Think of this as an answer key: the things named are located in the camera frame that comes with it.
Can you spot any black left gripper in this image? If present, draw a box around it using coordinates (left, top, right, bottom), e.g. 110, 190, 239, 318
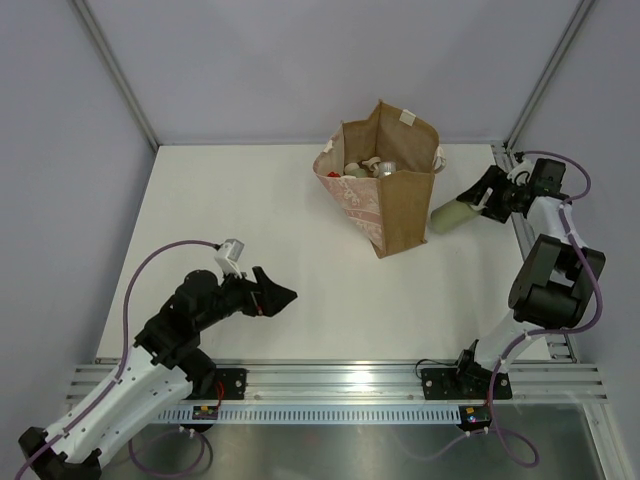
196, 265, 296, 332

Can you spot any pale green bottle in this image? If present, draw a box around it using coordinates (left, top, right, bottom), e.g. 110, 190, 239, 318
430, 200, 480, 235
344, 163, 368, 178

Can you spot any beige pump lotion bottle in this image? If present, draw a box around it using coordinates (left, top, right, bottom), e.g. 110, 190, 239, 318
361, 156, 381, 178

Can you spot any silver toothpaste tube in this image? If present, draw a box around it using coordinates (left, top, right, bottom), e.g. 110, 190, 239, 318
374, 161, 397, 179

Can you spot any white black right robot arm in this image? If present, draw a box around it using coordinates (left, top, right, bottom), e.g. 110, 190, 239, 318
452, 151, 606, 401

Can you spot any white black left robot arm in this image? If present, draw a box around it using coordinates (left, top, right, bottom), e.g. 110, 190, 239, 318
18, 267, 297, 479

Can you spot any brown canvas bag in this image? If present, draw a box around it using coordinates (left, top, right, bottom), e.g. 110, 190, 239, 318
313, 100, 446, 258

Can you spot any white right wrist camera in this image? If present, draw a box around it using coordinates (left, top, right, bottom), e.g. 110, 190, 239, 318
507, 159, 534, 186

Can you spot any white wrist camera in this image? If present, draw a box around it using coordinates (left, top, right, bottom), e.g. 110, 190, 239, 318
215, 239, 246, 278
507, 159, 534, 186

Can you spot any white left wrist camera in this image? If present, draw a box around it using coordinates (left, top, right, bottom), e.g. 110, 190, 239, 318
215, 239, 246, 278

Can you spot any aluminium front rail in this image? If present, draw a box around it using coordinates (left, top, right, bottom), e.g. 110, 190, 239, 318
64, 362, 609, 405

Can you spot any aluminium rail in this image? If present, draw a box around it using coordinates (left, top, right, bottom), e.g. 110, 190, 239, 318
64, 362, 609, 405
490, 141, 578, 364

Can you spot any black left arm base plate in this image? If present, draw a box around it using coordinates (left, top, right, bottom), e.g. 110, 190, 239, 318
187, 367, 247, 401

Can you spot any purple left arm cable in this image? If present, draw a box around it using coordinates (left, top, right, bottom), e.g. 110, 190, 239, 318
14, 239, 216, 480

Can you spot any white slotted cable duct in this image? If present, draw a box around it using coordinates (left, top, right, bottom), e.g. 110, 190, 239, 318
152, 405, 461, 425

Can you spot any aluminium right side rail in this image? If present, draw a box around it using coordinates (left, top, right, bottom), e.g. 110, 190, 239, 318
490, 141, 578, 364

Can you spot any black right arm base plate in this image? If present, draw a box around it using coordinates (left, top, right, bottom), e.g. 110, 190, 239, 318
418, 367, 492, 400

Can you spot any aluminium right corner post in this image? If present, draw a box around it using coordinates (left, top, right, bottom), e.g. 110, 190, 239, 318
503, 0, 599, 150

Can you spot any aluminium corner post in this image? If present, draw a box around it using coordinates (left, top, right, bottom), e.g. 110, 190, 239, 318
503, 0, 599, 150
67, 0, 161, 153

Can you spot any aluminium left corner post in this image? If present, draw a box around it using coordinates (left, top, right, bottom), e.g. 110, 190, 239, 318
67, 0, 161, 153

